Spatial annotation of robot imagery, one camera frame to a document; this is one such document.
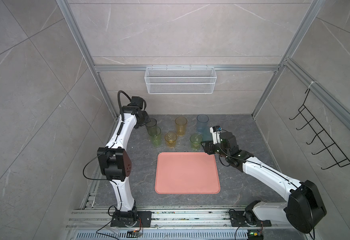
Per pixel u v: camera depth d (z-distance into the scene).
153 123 0.98
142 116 0.81
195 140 0.98
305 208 0.39
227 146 0.63
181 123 1.01
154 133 1.00
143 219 0.73
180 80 1.00
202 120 1.01
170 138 1.04
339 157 0.61
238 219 0.73
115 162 0.50
